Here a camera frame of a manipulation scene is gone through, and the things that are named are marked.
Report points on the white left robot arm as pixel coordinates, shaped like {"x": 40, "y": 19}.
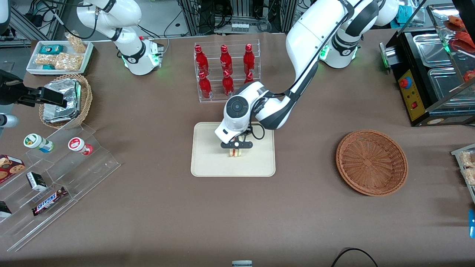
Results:
{"x": 308, "y": 33}

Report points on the red emergency stop button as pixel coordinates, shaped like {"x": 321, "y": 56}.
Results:
{"x": 406, "y": 82}

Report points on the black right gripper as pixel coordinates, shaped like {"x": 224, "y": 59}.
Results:
{"x": 10, "y": 90}

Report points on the red-lid yogurt cup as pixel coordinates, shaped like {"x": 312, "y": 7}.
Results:
{"x": 78, "y": 145}

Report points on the Snickers chocolate bar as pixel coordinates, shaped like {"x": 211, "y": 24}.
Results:
{"x": 49, "y": 202}

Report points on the black food warmer appliance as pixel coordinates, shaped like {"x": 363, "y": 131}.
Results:
{"x": 404, "y": 55}

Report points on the brown round wicker basket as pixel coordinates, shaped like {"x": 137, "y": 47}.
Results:
{"x": 371, "y": 163}

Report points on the beige rectangular tray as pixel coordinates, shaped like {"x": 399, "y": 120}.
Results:
{"x": 207, "y": 159}

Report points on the metal tray with snacks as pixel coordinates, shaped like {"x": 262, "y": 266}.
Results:
{"x": 458, "y": 150}

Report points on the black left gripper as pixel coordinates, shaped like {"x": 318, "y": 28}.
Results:
{"x": 246, "y": 132}

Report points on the green-lid yogurt cup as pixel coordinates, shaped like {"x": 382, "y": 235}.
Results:
{"x": 37, "y": 142}

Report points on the clear acrylic bottle rack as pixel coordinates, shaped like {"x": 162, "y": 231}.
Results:
{"x": 215, "y": 99}

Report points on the red fried food piece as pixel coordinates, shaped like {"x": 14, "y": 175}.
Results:
{"x": 464, "y": 40}
{"x": 455, "y": 22}
{"x": 470, "y": 75}

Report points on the white snack tray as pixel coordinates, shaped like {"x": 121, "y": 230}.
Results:
{"x": 55, "y": 72}

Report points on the red cookie box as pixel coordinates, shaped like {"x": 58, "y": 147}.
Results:
{"x": 9, "y": 168}

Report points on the triangular sandwich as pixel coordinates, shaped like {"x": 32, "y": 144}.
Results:
{"x": 236, "y": 152}

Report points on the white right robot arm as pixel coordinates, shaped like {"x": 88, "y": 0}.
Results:
{"x": 130, "y": 48}

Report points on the teal snack box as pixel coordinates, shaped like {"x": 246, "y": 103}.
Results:
{"x": 52, "y": 49}

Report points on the blue object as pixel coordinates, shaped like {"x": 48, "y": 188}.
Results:
{"x": 472, "y": 222}

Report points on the clear bag of crackers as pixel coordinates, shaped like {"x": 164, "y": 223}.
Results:
{"x": 46, "y": 59}
{"x": 68, "y": 62}
{"x": 77, "y": 42}

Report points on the deep tan wicker basket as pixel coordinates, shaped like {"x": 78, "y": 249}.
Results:
{"x": 86, "y": 96}

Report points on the foil-wrapped packet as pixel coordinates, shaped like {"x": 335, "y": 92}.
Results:
{"x": 61, "y": 89}
{"x": 59, "y": 115}

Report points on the white power strip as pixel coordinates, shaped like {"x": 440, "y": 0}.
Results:
{"x": 239, "y": 26}

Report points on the red cola bottle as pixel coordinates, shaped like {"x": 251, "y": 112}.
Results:
{"x": 205, "y": 87}
{"x": 228, "y": 84}
{"x": 249, "y": 78}
{"x": 226, "y": 61}
{"x": 201, "y": 61}
{"x": 249, "y": 59}

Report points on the clear acrylic tiered stand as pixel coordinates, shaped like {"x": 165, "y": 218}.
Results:
{"x": 92, "y": 174}

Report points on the small grey device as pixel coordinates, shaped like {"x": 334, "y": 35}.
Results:
{"x": 242, "y": 263}

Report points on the small dark snack pack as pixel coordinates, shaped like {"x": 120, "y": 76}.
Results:
{"x": 4, "y": 209}

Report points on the clear bag of puffed snack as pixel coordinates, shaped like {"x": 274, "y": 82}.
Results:
{"x": 470, "y": 176}
{"x": 468, "y": 158}

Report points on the steel food pan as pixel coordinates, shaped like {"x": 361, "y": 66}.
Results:
{"x": 445, "y": 87}
{"x": 430, "y": 50}

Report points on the small black white box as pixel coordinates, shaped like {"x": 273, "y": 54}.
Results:
{"x": 36, "y": 181}

